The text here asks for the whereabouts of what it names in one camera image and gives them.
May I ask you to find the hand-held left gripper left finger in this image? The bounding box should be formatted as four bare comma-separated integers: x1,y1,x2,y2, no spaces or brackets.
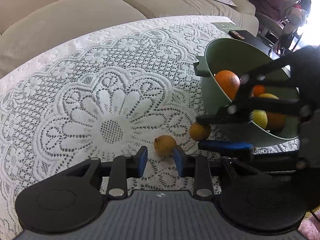
74,145,148,198

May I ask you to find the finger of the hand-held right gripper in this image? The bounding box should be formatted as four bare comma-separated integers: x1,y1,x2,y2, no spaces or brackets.
196,54,311,127
198,140,307,173

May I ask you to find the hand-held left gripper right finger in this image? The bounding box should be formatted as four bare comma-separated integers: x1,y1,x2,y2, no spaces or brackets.
173,146,247,198

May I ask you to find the brown longan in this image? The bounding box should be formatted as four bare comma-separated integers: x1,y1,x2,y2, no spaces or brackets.
189,122,211,142
154,135,177,156

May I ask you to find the orange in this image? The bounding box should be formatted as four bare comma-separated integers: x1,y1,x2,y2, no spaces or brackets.
214,70,241,101
252,85,266,97
266,112,287,130

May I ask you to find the green colander bowl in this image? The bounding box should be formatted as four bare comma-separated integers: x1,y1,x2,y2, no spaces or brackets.
193,37,300,140

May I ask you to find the yellow green pear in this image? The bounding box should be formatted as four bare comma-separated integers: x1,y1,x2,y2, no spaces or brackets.
252,109,268,128

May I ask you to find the black remote control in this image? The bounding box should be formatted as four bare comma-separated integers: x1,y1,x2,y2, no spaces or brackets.
228,30,245,40

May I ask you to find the grey chair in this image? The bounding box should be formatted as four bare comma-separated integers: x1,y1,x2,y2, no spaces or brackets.
255,12,288,45

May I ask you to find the green grid mat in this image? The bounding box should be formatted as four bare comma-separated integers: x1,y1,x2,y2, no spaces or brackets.
210,21,238,32

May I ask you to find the white lace tablecloth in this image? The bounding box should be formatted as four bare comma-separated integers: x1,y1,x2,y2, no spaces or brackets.
0,15,300,240

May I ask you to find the beige sofa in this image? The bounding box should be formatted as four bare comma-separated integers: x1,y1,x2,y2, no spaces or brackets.
0,0,259,79

